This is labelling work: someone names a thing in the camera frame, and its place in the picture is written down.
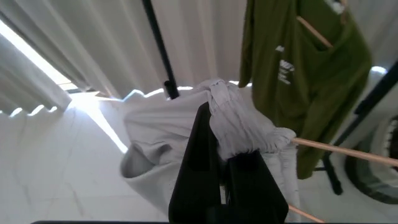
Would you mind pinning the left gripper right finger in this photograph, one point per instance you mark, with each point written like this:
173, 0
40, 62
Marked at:
252, 193

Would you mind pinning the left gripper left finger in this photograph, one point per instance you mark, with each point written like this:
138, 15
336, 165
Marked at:
199, 180

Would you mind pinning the pale grey shorts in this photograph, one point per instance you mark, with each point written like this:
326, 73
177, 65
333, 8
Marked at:
161, 124

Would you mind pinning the pink clothes hanger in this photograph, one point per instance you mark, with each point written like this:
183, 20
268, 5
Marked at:
357, 153
314, 31

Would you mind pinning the green long-sleeved shirt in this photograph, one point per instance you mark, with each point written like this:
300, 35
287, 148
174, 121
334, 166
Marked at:
311, 93

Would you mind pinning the black clothes rack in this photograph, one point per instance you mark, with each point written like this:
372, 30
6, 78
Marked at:
158, 40

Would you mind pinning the white curtain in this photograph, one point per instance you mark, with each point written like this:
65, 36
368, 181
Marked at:
25, 84
109, 46

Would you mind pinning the window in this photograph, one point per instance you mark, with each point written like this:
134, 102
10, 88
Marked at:
31, 53

